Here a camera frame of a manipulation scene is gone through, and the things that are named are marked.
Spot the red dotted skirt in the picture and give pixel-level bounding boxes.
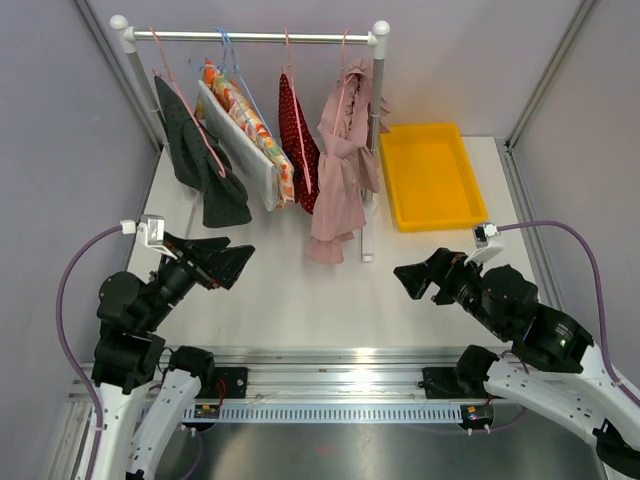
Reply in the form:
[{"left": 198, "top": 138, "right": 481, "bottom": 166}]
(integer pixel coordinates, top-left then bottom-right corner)
[{"left": 278, "top": 73, "right": 320, "bottom": 215}]

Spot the blue wire hanger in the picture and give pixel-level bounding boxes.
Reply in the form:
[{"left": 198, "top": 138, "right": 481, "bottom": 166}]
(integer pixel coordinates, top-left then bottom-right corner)
[
  {"left": 217, "top": 27, "right": 272, "bottom": 135},
  {"left": 188, "top": 27, "right": 241, "bottom": 83}
]

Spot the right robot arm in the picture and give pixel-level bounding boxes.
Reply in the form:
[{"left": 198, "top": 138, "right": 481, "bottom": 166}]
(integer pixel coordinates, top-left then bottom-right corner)
[{"left": 394, "top": 248, "right": 639, "bottom": 479}]

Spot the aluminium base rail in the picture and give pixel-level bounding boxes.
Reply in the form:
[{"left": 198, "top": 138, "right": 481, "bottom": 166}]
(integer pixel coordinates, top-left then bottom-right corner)
[{"left": 207, "top": 346, "right": 464, "bottom": 404}]

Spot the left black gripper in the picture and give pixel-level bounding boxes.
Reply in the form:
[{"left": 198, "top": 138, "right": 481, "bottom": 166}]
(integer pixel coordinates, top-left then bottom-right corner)
[{"left": 140, "top": 230, "right": 254, "bottom": 331}]

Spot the orange floral skirt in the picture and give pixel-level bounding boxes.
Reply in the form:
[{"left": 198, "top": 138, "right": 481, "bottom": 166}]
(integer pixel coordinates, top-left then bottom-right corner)
[{"left": 196, "top": 74, "right": 295, "bottom": 210}]

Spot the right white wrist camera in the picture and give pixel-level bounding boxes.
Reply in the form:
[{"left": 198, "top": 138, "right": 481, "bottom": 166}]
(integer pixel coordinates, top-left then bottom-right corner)
[{"left": 464, "top": 222, "right": 504, "bottom": 266}]

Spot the white skirt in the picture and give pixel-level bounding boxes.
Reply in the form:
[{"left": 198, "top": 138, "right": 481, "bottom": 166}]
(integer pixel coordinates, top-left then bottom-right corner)
[{"left": 198, "top": 80, "right": 279, "bottom": 211}]

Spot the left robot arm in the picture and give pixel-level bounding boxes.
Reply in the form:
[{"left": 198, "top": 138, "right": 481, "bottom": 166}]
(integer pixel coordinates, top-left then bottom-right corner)
[{"left": 86, "top": 233, "right": 255, "bottom": 479}]

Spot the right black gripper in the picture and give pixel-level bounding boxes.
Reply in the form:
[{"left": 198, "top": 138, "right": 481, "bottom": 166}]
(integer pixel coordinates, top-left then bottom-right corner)
[{"left": 393, "top": 246, "right": 509, "bottom": 338}]

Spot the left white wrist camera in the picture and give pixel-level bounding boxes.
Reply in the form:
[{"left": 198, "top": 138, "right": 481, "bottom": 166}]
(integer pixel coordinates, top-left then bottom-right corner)
[{"left": 120, "top": 214, "right": 177, "bottom": 259}]

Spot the dusty pink ruffled skirt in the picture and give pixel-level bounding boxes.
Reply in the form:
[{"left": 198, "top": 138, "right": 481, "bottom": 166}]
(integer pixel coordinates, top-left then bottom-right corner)
[{"left": 307, "top": 59, "right": 379, "bottom": 265}]

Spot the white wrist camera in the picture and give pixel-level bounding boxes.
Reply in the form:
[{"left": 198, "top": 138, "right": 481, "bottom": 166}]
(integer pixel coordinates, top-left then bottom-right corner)
[
  {"left": 464, "top": 222, "right": 504, "bottom": 266},
  {"left": 120, "top": 214, "right": 177, "bottom": 259}
]

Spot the dark grey dotted skirt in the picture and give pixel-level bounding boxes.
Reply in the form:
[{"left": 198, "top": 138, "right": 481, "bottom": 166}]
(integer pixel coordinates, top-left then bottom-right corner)
[{"left": 154, "top": 76, "right": 252, "bottom": 228}]

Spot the yellow plastic bin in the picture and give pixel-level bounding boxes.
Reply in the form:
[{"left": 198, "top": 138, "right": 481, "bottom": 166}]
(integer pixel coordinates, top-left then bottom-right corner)
[{"left": 380, "top": 123, "right": 488, "bottom": 233}]

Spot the white slotted cable duct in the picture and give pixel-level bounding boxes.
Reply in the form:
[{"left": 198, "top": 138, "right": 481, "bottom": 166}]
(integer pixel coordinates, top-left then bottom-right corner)
[{"left": 182, "top": 403, "right": 462, "bottom": 424}]

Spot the pink wire hanger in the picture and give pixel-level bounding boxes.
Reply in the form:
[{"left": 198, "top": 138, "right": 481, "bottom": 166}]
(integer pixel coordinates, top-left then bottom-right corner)
[
  {"left": 332, "top": 29, "right": 350, "bottom": 136},
  {"left": 284, "top": 28, "right": 312, "bottom": 194},
  {"left": 147, "top": 26, "right": 227, "bottom": 179}
]

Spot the white metal clothes rack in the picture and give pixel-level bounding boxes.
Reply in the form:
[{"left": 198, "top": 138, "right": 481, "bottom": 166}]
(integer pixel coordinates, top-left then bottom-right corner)
[{"left": 109, "top": 14, "right": 392, "bottom": 263}]

